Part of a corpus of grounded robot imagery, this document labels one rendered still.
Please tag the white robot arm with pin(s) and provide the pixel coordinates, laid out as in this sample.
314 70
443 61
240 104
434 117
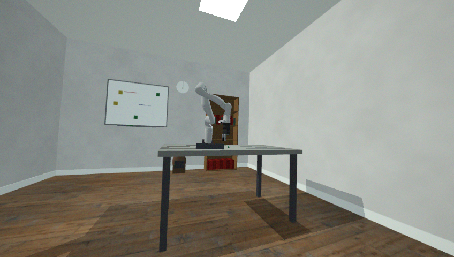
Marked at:
201 89

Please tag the black three-compartment bin rack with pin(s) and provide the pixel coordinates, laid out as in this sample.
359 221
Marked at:
209 146

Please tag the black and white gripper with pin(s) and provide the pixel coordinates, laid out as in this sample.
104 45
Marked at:
226 127

